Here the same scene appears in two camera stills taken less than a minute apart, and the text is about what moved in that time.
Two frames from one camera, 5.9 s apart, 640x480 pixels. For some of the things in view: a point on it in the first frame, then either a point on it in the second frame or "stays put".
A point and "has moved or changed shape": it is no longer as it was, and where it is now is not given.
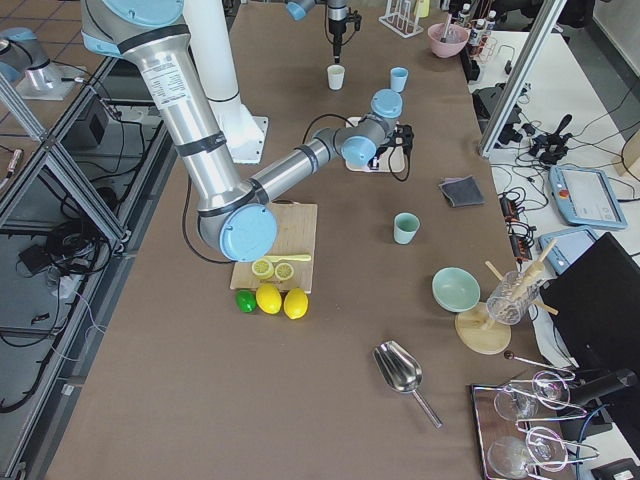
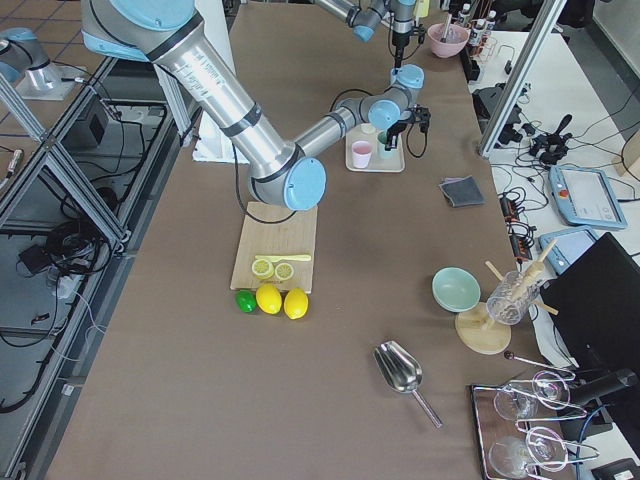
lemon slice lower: x=284 y=271 stays put
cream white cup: x=336 y=76 has moved or changed shape
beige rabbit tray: x=392 y=159 stays put
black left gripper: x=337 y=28 -> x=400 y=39
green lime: x=246 y=300 stays put
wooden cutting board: x=296 y=233 stays put
